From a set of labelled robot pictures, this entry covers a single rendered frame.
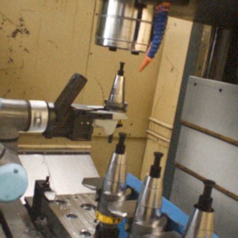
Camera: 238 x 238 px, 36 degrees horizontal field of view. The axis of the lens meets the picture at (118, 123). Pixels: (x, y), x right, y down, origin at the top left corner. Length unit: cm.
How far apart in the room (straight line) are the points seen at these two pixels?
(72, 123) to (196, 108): 58
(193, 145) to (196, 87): 21
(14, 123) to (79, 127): 16
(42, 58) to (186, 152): 92
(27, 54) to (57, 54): 15
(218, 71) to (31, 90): 99
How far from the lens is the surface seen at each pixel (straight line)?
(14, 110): 85
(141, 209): 56
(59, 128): 90
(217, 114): 127
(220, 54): 136
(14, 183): 73
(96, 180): 71
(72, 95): 89
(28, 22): 191
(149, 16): 90
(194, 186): 138
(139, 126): 225
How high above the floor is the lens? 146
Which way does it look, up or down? 11 degrees down
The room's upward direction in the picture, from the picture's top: 9 degrees clockwise
